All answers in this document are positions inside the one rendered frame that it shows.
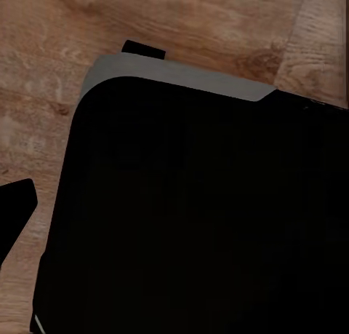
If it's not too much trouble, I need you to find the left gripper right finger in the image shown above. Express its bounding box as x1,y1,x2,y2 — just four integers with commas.
326,178,349,236

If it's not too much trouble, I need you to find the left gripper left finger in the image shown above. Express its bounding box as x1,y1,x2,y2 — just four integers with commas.
0,178,38,266

